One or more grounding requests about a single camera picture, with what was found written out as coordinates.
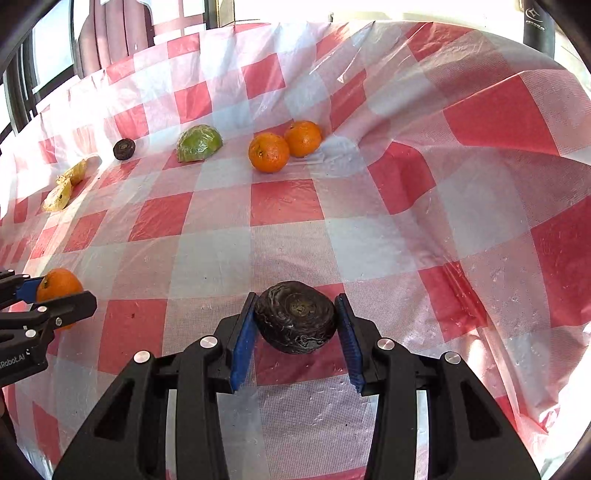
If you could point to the large dark mangosteen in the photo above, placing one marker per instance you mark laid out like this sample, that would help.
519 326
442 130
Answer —
295 323

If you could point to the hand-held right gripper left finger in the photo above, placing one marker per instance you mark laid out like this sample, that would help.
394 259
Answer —
244 344

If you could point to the green fruit half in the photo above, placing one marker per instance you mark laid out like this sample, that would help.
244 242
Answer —
199 144

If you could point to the small dark mangosteen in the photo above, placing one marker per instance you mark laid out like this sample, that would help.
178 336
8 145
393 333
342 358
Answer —
124 149

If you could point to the dark window frame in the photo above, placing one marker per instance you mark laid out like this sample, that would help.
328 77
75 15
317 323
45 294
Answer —
27 69

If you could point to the orange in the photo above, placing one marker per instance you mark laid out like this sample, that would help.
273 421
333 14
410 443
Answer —
268 152
57 284
303 138

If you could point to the yellow fruit piece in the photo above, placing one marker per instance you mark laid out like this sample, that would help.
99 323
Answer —
58 196
78 170

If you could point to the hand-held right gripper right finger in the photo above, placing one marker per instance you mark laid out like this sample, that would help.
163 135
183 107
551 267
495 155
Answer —
350 344

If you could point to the black cylindrical object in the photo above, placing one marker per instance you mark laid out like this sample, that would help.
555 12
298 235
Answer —
542 27

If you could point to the red white checkered tablecloth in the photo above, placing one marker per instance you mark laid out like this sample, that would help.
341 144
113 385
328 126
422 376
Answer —
277 240

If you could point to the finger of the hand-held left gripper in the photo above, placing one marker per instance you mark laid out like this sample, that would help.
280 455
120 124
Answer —
25 290
69 307

